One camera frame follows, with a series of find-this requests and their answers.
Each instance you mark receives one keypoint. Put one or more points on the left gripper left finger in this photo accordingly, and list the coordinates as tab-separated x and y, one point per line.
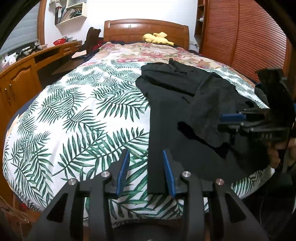
118	172

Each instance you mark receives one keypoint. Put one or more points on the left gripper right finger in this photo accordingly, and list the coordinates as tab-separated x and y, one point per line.
173	170

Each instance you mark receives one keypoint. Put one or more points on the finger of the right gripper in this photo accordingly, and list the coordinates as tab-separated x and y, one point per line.
236	117

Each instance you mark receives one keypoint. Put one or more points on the large black coat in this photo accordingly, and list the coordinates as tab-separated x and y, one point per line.
186	104

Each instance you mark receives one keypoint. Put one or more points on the person's right hand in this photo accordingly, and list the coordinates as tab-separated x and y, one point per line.
274	154

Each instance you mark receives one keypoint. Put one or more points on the louvered wooden wardrobe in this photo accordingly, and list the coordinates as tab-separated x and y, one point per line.
242	35

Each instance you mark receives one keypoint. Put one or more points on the yellow plush toy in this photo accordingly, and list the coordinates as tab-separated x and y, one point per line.
157	38

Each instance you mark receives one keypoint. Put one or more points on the wooden headboard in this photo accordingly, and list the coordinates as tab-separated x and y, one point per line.
132	30

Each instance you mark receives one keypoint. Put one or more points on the long wooden desk cabinet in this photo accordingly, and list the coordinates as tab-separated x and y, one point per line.
25	74

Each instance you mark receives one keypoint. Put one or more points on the dark wooden chair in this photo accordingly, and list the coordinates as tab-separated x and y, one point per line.
90	42

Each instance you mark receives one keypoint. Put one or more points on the red basket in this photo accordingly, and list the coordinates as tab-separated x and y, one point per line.
59	42

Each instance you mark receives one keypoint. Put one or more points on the grey window blind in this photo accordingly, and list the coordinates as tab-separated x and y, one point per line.
25	31

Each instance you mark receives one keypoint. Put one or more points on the white wall shelf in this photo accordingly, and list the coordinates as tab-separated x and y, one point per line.
68	10

